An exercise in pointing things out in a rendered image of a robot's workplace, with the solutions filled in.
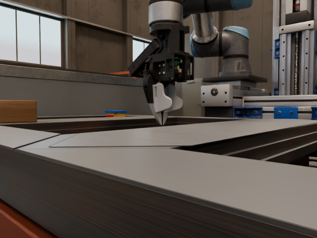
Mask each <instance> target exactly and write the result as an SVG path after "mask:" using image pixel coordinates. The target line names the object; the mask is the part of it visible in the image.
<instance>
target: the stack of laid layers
mask: <svg viewBox="0 0 317 238"><path fill-rule="evenodd" d="M234 120H239V119H200V118H167V119H166V121H165V124H164V125H159V124H158V123H157V121H156V119H126V120H105V121H83V122H60V123H39V124H17V125H1V126H6V127H13V128H23V129H30V130H37V131H45V132H52V133H59V134H61V135H58V136H54V137H51V138H48V139H45V140H41V141H39V142H35V143H32V144H28V145H25V146H22V147H19V148H16V149H115V148H172V149H179V150H187V151H194V152H201V153H210V154H218V155H225V156H232V157H239V158H246V159H254V160H261V161H268V162H278V163H285V164H287V163H290V162H292V161H294V160H296V159H298V158H301V157H303V156H305V155H307V154H310V153H312V152H314V151H316V150H317V123H313V124H308V125H303V126H298V127H292V128H286V129H281V130H276V131H271V132H266V133H261V134H255V135H251V136H244V137H239V138H233V139H228V140H223V141H218V142H213V143H208V144H201V145H196V146H165V147H63V148H50V147H49V146H50V145H53V144H55V143H58V142H60V141H62V140H65V139H67V138H69V137H72V136H74V135H77V134H79V133H88V132H100V131H111V130H123V129H135V128H152V127H164V126H175V125H187V124H199V123H211V122H222V121H234ZM16 149H11V148H7V147H4V146H0V199H2V200H3V201H5V202H6V203H8V204H9V205H11V206H12V207H14V208H15V209H17V210H18V211H20V212H21V213H23V214H24V215H26V216H27V217H29V218H30V219H32V220H33V221H35V222H36V223H38V224H40V225H41V226H43V227H44V228H45V229H47V230H48V231H50V232H51V233H53V234H54V235H56V236H57V237H59V238H317V234H316V233H312V232H309V231H305V230H301V229H298V228H294V227H290V226H287V225H283V224H280V223H276V222H273V221H268V220H265V219H262V218H258V217H255V216H251V215H247V214H244V213H241V212H236V211H233V210H229V209H226V208H223V207H219V206H215V205H212V204H208V203H204V202H201V201H197V200H193V199H190V198H187V197H183V196H180V195H175V194H172V193H169V192H165V191H161V190H158V189H154V188H151V187H147V186H143V185H140V184H136V183H133V182H129V181H126V180H122V179H118V178H115V177H111V176H107V175H104V174H100V173H97V172H94V171H90V170H86V169H82V168H79V167H75V166H72V165H68V164H65V163H61V162H58V161H53V160H50V159H46V158H43V157H40V156H36V155H32V154H29V153H24V152H21V151H18V150H16Z"/></svg>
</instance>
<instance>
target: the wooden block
mask: <svg viewBox="0 0 317 238"><path fill-rule="evenodd" d="M30 122H37V101H28V100H0V123H30Z"/></svg>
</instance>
